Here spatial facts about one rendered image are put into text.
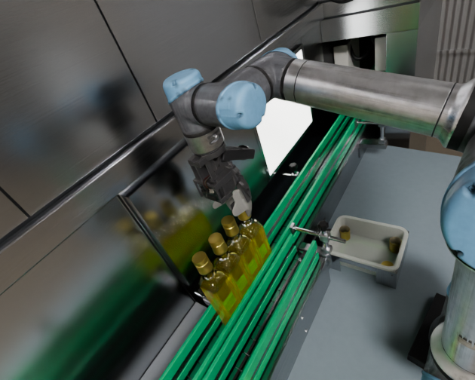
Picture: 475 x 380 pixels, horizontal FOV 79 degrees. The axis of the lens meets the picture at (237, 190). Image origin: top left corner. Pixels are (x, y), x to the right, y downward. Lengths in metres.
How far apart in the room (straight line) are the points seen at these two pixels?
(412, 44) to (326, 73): 0.94
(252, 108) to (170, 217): 0.38
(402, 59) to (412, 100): 0.99
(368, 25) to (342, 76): 0.94
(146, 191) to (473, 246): 0.57
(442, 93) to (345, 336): 0.69
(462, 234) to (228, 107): 0.33
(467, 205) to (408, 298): 0.70
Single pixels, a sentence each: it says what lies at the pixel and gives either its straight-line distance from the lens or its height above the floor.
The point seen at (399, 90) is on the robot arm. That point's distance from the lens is 0.49.
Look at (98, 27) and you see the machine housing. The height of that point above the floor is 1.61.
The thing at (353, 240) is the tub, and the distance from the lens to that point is 1.12.
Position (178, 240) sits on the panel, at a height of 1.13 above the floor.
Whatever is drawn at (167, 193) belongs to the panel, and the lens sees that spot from 0.72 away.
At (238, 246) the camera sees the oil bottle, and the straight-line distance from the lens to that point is 0.75.
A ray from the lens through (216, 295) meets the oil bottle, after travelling 0.72.
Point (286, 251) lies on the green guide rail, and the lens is 0.89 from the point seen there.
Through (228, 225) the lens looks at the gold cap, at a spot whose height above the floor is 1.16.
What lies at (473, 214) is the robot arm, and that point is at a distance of 0.35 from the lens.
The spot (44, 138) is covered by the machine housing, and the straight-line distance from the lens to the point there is 0.61.
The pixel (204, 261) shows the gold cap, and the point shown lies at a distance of 0.66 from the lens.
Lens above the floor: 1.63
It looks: 37 degrees down
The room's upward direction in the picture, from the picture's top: 21 degrees counter-clockwise
